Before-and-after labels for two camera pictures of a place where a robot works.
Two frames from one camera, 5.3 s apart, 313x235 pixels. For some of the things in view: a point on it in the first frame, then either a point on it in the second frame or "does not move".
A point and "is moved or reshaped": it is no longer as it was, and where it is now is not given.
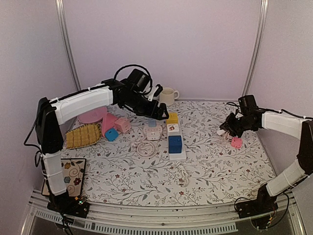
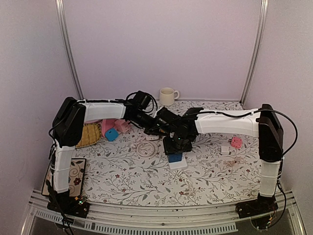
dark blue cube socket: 174,144 is moved or reshaped
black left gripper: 151,108 -> 159,123
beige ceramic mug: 167,96 does not move
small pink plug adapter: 236,142 does not move
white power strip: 176,157 is moved or reshaped
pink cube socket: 122,125 does not move
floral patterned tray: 73,170 does not move
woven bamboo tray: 83,135 does not move
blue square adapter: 111,134 does not move
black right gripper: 231,126 -> 174,149
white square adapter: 153,135 does not move
